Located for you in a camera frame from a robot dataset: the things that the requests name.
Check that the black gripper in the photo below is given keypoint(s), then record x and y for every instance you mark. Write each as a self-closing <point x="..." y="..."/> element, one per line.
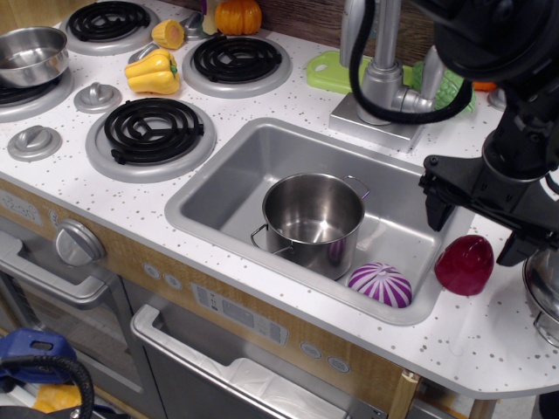
<point x="489" y="187"/>

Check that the red toy sweet potato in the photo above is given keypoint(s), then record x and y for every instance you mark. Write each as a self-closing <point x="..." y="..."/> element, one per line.
<point x="466" y="265"/>

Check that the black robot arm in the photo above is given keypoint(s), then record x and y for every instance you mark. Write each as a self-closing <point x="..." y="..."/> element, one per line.
<point x="513" y="44"/>

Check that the steel pot in sink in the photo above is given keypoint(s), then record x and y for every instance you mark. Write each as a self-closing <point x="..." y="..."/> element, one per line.
<point x="313" y="219"/>

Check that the steel bowl at right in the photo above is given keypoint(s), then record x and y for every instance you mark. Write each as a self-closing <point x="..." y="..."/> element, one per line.
<point x="540" y="277"/>

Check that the purple striped toy onion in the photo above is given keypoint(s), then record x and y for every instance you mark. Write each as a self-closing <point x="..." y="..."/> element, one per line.
<point x="383" y="283"/>

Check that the green toy leafy vegetable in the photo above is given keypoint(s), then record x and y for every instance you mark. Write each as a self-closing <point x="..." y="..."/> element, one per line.
<point x="448" y="89"/>

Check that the orange toy carrot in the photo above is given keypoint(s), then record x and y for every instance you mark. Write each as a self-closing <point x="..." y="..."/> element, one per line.
<point x="484" y="86"/>

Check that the silver toy faucet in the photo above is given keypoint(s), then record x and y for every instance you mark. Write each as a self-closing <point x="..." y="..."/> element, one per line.
<point x="383" y="84"/>

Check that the green toy cutting board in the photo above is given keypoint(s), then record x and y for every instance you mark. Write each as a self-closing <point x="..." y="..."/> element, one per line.
<point x="325" y="72"/>

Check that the back right coil burner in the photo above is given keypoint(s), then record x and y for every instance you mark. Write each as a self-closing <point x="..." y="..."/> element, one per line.
<point x="234" y="67"/>

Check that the orange toy pumpkin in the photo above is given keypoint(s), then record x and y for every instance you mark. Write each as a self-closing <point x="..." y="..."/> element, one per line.
<point x="238" y="17"/>

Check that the silver knob near pumpkin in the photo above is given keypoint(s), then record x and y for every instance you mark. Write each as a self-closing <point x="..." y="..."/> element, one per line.
<point x="193" y="27"/>

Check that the front black coil burner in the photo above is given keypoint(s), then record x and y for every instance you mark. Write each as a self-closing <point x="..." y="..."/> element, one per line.
<point x="150" y="140"/>

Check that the yellow toy bell pepper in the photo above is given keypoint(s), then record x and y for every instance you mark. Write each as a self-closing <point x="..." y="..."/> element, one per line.
<point x="155" y="73"/>

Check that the yellow toy corn piece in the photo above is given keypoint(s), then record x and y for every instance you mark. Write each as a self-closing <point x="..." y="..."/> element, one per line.
<point x="168" y="34"/>

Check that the silver knob behind pepper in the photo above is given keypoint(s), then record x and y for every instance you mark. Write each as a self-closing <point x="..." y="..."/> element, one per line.
<point x="142" y="53"/>

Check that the silver oven dial knob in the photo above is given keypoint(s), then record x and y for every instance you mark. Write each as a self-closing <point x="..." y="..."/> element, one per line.
<point x="76" y="245"/>

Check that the silver stove knob upper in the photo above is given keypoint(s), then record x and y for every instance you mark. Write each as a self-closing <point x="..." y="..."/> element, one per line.
<point x="97" y="98"/>

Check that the silver stove knob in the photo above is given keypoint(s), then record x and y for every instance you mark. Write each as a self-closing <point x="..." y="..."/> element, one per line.
<point x="97" y="98"/>
<point x="34" y="144"/>

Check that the back left coil burner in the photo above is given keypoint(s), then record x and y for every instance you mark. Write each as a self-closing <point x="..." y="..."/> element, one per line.
<point x="109" y="27"/>

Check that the silver stove knob lower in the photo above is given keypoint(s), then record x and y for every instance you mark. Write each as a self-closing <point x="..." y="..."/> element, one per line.
<point x="34" y="144"/>

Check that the yellow object bottom left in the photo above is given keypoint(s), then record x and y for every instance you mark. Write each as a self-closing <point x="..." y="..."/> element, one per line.
<point x="56" y="397"/>

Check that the blue clamp tool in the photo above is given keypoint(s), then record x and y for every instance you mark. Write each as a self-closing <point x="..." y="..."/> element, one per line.
<point x="29" y="342"/>

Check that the left edge coil burner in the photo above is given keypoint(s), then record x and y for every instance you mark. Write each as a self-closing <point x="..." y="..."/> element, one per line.
<point x="23" y="103"/>

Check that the steel bowl on stove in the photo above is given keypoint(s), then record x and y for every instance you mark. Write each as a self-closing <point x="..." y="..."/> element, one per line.
<point x="33" y="56"/>

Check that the grey vertical post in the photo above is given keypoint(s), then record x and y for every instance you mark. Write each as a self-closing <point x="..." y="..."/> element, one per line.
<point x="497" y="99"/>

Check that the silver dishwasher door handle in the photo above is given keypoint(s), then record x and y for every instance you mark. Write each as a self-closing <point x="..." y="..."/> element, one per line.
<point x="209" y="373"/>

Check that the silver oven door handle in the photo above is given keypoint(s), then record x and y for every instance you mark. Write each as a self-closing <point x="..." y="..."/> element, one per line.
<point x="86" y="295"/>

